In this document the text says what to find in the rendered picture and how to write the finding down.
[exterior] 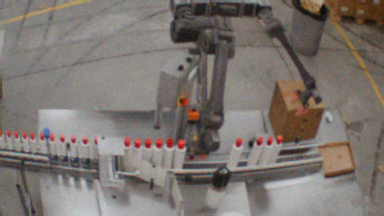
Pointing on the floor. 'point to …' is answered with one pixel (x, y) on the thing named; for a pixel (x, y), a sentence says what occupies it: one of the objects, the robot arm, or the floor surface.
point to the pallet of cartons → (356, 11)
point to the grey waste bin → (305, 33)
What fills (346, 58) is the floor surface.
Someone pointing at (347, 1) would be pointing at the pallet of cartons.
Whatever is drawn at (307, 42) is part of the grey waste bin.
